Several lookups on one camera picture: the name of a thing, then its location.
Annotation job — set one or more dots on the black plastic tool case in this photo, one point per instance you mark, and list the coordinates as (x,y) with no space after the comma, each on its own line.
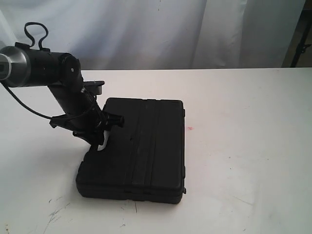
(144,160)

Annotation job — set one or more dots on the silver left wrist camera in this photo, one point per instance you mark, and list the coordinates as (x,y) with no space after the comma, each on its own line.
(94,87)

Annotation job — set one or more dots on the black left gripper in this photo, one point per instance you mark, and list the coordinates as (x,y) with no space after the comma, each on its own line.
(82,115)

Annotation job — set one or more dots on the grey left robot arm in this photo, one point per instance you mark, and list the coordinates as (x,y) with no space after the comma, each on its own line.
(21,66)

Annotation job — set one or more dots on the white backdrop curtain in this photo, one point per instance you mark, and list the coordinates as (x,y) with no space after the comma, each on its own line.
(159,34)

